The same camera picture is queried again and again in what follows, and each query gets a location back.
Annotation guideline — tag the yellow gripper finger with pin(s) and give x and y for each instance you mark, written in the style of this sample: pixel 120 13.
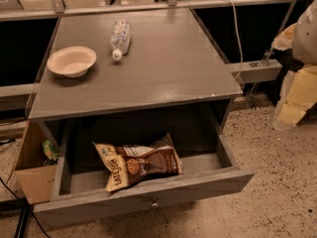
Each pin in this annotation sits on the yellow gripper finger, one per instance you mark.
pixel 298 94
pixel 284 40

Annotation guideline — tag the brown chip bag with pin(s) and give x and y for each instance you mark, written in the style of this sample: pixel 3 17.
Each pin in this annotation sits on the brown chip bag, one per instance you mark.
pixel 131 164

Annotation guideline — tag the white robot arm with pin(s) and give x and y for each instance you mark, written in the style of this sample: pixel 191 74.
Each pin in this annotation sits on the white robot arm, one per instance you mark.
pixel 304 45

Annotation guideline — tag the grey open top drawer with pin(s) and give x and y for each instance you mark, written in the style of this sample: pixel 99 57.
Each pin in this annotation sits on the grey open top drawer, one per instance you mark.
pixel 79 195

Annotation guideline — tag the grey wooden cabinet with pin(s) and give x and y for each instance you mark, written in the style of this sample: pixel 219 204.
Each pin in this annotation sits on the grey wooden cabinet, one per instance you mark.
pixel 171 80

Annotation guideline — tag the clear plastic water bottle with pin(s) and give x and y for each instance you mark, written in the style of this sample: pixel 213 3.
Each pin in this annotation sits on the clear plastic water bottle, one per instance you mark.
pixel 120 39

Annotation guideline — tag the white paper bowl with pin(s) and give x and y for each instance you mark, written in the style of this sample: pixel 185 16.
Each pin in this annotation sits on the white paper bowl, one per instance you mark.
pixel 71 62

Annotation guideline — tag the green snack packet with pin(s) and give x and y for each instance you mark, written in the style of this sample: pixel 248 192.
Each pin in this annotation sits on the green snack packet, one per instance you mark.
pixel 50 151

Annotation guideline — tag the brown cardboard box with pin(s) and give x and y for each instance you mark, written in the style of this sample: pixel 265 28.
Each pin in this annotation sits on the brown cardboard box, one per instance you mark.
pixel 36 179

